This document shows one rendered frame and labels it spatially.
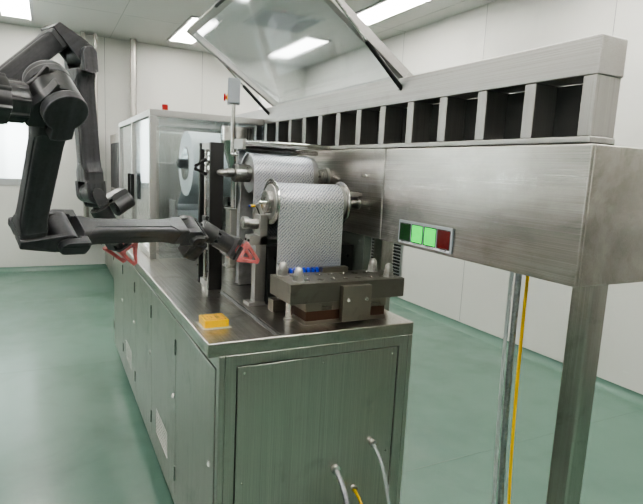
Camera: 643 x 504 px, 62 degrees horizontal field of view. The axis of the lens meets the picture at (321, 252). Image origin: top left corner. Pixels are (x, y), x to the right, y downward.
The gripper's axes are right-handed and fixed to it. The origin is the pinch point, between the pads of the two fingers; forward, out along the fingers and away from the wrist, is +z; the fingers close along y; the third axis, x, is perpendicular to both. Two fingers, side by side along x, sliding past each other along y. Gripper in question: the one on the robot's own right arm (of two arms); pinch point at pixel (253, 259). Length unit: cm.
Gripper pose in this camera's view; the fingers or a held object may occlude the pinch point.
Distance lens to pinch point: 169.2
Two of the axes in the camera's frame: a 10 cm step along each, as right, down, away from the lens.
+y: 4.7, 1.4, -8.7
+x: 4.8, -8.7, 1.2
